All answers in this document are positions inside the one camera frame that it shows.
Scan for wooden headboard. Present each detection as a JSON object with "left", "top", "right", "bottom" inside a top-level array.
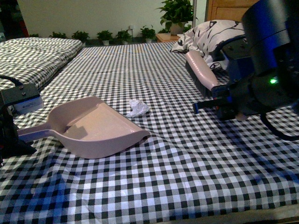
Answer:
[{"left": 205, "top": 0, "right": 258, "bottom": 21}]

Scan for small potted plant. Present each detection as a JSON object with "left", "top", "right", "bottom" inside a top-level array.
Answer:
[
  {"left": 97, "top": 30, "right": 113, "bottom": 46},
  {"left": 71, "top": 31, "right": 90, "bottom": 47},
  {"left": 140, "top": 25, "right": 156, "bottom": 43},
  {"left": 116, "top": 30, "right": 132, "bottom": 45}
]

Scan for small wooden bedside table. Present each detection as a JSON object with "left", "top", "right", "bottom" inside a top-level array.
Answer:
[{"left": 156, "top": 33, "right": 179, "bottom": 42}]

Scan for black cable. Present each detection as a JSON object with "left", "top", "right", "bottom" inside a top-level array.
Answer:
[{"left": 259, "top": 109, "right": 299, "bottom": 141}]

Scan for beige hand brush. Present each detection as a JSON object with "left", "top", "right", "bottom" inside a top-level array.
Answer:
[{"left": 185, "top": 51, "right": 220, "bottom": 98}]

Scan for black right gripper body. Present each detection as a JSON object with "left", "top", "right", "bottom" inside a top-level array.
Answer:
[{"left": 211, "top": 35, "right": 259, "bottom": 120}]

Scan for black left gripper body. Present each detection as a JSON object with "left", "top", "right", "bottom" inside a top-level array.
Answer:
[{"left": 0, "top": 84, "right": 43, "bottom": 163}]

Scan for white tissue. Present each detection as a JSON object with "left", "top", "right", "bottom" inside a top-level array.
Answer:
[{"left": 126, "top": 99, "right": 150, "bottom": 118}]

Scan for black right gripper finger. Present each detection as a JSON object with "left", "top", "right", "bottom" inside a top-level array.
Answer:
[{"left": 193, "top": 99, "right": 220, "bottom": 114}]

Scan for large potted green plant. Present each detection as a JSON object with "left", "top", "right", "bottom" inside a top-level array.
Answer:
[{"left": 157, "top": 0, "right": 197, "bottom": 35}]

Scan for beige plastic dustpan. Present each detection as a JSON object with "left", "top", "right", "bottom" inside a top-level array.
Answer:
[{"left": 18, "top": 97, "right": 150, "bottom": 159}]

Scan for black white checkered bedsheet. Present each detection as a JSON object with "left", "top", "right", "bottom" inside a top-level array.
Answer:
[{"left": 0, "top": 43, "right": 299, "bottom": 224}]

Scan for checkered folded quilt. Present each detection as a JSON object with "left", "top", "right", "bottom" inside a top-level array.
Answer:
[{"left": 0, "top": 37, "right": 83, "bottom": 89}]

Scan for white black patterned pillow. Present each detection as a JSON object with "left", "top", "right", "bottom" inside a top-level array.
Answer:
[{"left": 170, "top": 20, "right": 245, "bottom": 70}]

